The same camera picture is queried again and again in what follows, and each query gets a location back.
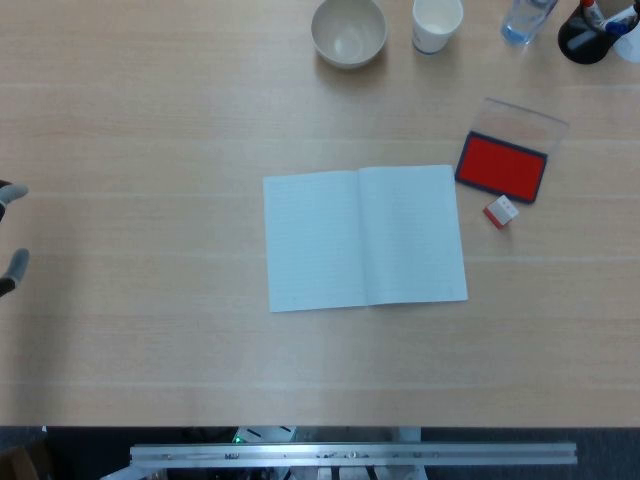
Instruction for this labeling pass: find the beige bowl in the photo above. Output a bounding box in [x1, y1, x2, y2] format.
[310, 0, 389, 70]

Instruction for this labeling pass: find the aluminium rail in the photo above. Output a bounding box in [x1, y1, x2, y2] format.
[129, 441, 579, 470]

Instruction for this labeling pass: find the black mesh pen holder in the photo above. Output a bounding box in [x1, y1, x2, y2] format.
[557, 0, 632, 65]

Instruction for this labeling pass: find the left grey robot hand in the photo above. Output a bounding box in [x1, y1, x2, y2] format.
[0, 179, 31, 300]

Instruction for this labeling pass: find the red ink pad clear lid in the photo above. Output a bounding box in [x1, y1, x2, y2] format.
[453, 96, 571, 206]

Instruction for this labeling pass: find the white paper cup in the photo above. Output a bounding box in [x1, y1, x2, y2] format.
[411, 0, 465, 56]

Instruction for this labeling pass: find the open lined notebook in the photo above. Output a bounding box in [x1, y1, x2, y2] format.
[262, 164, 469, 314]

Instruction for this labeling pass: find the clear plastic water bottle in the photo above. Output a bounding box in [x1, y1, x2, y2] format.
[500, 0, 560, 48]

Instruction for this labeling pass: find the red and white stamp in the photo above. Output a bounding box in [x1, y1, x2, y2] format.
[482, 195, 518, 231]

